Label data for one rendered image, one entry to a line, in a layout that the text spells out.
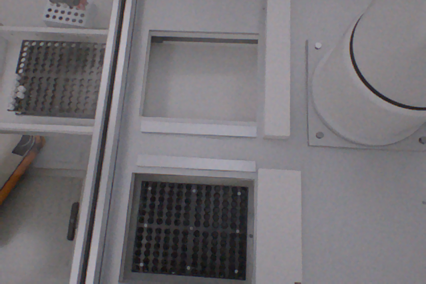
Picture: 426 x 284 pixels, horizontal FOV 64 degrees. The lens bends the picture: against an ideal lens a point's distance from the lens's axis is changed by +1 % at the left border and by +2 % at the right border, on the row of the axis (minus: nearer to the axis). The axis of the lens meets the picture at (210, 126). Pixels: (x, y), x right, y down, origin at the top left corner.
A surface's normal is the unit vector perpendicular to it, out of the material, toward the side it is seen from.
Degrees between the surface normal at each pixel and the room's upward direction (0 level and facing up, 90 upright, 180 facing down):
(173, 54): 0
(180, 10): 0
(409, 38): 86
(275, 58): 0
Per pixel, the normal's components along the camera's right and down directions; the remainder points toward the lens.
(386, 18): -1.00, -0.03
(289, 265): -0.04, -0.25
